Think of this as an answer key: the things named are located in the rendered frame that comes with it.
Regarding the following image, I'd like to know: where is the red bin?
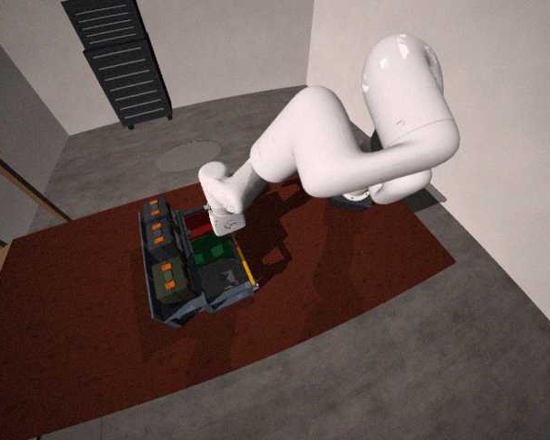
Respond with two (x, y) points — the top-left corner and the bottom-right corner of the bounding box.
(184, 211), (213, 241)

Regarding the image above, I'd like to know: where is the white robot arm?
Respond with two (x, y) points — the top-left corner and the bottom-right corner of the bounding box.
(199, 34), (460, 215)

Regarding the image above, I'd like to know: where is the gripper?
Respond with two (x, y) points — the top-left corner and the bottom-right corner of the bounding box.
(209, 209), (247, 242)

